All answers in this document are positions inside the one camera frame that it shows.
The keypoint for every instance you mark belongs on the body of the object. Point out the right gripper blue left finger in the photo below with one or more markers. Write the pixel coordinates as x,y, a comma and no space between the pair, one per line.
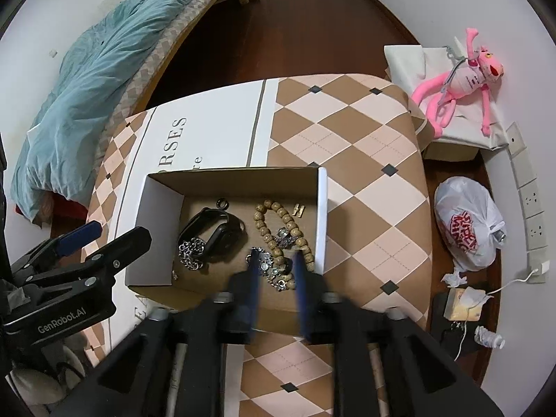
172,363

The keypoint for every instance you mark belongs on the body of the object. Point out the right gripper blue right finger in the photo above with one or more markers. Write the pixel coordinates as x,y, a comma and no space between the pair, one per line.
420,378

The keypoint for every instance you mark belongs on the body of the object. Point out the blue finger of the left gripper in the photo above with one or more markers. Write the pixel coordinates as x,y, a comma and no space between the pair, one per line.
49,252
106,262

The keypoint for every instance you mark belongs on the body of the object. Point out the black smart band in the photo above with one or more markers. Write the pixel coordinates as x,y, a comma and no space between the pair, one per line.
207,237

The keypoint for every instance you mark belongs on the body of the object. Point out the silver charm brooch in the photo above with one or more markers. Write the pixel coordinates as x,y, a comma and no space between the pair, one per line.
284,238

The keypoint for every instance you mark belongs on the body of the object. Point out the small gold earring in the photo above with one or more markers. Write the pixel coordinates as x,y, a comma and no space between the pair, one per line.
298,210

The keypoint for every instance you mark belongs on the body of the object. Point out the white cardboard box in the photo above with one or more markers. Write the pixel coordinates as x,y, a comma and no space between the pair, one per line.
167,201

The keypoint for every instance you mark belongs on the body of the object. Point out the black box on floor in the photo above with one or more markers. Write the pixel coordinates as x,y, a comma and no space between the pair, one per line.
450,334

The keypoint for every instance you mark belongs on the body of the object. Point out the blue duvet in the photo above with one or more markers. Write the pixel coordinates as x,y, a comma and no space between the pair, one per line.
61,155

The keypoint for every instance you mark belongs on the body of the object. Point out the white small bottle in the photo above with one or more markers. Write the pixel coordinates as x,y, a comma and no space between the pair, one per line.
484,337

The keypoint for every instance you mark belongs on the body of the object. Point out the crumpled white tissue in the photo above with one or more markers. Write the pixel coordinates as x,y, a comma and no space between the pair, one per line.
462,296

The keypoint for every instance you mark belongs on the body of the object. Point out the checkered tablecloth with text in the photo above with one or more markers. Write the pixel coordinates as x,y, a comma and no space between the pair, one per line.
378,249

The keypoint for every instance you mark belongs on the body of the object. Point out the white plastic bag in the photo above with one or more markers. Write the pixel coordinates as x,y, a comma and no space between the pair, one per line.
470,222

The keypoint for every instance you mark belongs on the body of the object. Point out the bed with patterned mattress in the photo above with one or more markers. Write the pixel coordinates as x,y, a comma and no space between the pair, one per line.
137,88

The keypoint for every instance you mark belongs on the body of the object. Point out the pink panther plush toy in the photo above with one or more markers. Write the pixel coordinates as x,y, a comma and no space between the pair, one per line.
477,71

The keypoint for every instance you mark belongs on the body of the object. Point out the white wall socket strip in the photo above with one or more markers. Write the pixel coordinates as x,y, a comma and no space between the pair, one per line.
536,238

